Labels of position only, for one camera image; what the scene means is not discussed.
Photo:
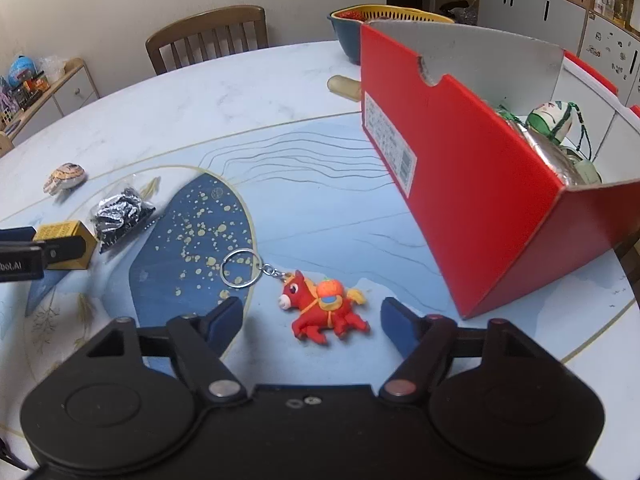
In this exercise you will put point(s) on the yellow basket in blue bowl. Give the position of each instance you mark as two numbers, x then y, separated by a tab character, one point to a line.
350	35

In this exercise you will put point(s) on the red cardboard box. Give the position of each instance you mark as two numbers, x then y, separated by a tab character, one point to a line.
475	170

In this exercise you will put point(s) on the small yellow box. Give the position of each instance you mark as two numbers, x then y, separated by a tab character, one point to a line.
60	230

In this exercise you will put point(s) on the foil snack packet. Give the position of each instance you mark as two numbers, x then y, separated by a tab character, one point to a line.
547	152

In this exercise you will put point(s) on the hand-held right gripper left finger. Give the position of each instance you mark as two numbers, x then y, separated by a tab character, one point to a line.
225	322

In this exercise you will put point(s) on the beige cylinder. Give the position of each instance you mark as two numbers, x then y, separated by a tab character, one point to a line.
345	88

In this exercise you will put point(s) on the blue globe toy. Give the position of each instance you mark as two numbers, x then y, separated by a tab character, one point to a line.
23	68

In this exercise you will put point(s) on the green white painted toy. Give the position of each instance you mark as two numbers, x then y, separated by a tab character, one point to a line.
550	122

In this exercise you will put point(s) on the wooden chair beside table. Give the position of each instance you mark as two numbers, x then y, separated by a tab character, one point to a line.
631	270

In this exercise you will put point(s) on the white wall cabinets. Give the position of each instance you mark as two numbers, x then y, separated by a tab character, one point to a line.
530	10

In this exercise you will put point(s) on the brown wooden chair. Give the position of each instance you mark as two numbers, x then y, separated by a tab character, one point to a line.
205	35

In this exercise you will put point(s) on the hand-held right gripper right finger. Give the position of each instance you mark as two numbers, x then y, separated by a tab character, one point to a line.
400	322

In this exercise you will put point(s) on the painted shell figurine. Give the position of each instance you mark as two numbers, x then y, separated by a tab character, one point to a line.
65	178

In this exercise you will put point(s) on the wooden sideboard cabinet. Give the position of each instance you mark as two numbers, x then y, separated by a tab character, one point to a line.
70	92

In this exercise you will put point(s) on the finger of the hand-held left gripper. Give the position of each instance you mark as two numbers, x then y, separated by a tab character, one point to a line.
17	235
62	251

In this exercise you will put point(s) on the black beads packet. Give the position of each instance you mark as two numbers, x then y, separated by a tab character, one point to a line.
122	217

